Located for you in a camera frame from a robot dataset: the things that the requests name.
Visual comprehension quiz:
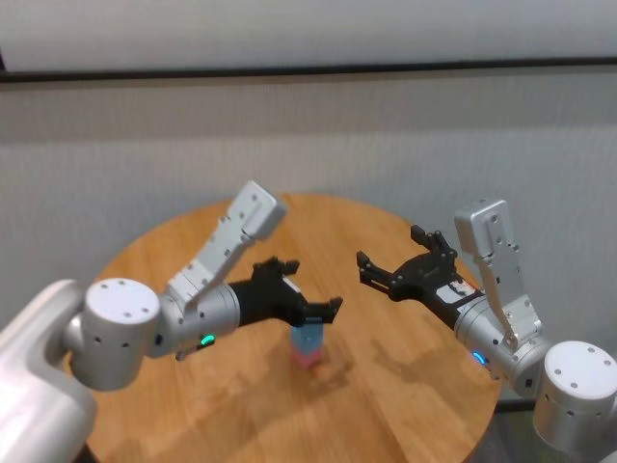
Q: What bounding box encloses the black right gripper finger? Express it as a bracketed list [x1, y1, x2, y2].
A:
[410, 224, 459, 265]
[355, 249, 399, 296]

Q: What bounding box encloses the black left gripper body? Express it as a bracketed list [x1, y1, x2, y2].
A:
[229, 269, 310, 329]

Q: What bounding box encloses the black floor rail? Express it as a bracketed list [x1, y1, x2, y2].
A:
[495, 397, 537, 414]

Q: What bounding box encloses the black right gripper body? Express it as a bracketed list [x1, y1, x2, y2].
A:
[389, 250, 485, 332]

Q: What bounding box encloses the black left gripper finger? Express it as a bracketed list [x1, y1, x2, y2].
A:
[252, 257, 301, 283]
[301, 295, 345, 326]

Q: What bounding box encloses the black wall strip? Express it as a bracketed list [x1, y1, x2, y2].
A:
[0, 45, 617, 84]

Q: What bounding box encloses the pink wooden cube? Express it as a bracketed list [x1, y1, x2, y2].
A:
[290, 347, 323, 371]

